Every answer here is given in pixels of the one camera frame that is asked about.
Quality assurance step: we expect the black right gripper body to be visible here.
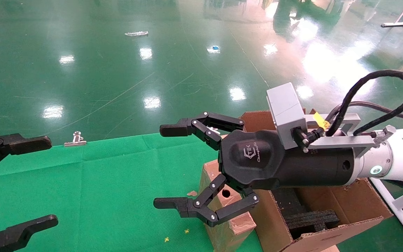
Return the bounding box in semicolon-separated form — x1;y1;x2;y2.
218;130;358;191

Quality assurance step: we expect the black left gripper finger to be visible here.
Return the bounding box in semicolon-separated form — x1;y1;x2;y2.
0;215;59;252
0;132;52;179

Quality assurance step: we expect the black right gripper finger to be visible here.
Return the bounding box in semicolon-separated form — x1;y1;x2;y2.
159;112;245;152
153;174;260;227

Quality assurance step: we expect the large open cardboard carton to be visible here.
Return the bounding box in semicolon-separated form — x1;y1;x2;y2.
240;110;394;252

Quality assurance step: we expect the silver camera mount bracket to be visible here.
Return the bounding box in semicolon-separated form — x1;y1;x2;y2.
303;113;377;158

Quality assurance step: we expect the thin black cable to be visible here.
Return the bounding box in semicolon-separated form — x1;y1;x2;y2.
327;101;403;123

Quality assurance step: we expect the green table cloth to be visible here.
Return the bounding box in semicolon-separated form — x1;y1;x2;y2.
0;132;263;252

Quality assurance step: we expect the yellow cable tag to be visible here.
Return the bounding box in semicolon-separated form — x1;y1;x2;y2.
313;113;330;129

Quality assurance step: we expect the small long cardboard box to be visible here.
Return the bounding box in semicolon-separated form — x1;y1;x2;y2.
199;160;257;252

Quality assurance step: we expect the white tubular frame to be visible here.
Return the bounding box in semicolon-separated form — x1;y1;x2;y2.
369;177;403;251

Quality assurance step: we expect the black foam block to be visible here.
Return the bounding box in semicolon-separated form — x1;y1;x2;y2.
284;209;340;240

